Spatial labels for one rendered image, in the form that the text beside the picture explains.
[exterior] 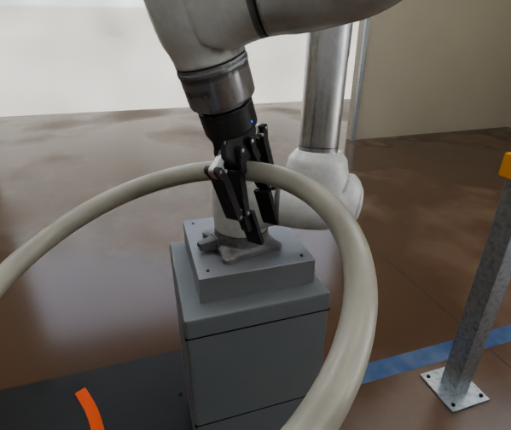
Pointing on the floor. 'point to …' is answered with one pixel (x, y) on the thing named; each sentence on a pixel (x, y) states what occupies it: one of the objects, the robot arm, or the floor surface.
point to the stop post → (490, 281)
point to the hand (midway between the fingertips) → (259, 217)
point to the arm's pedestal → (248, 351)
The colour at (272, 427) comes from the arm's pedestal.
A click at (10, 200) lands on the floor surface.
